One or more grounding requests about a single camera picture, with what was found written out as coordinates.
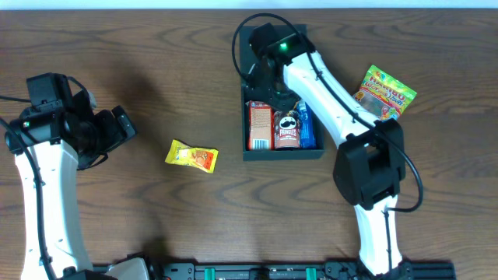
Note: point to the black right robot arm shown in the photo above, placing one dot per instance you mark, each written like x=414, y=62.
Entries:
x=370, y=162

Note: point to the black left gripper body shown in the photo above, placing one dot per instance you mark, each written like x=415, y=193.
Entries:
x=117, y=126

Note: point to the red snack box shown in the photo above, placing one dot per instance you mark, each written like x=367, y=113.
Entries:
x=260, y=126

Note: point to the Haribo gummy worms bag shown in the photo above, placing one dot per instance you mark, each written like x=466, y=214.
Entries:
x=383, y=95

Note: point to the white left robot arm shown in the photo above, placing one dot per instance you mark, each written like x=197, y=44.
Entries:
x=55, y=247

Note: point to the small Pringles can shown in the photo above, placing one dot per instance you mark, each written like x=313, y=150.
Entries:
x=286, y=130

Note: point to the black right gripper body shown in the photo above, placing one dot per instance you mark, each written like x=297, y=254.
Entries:
x=283, y=98

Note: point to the blue cookie packet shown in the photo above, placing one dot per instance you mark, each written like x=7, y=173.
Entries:
x=307, y=139

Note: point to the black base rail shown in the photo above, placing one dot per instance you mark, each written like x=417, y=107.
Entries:
x=331, y=270

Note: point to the yellow candy packet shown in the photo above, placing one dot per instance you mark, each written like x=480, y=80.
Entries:
x=185, y=155

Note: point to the black gift box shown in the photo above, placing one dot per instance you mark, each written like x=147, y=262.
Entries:
x=247, y=60

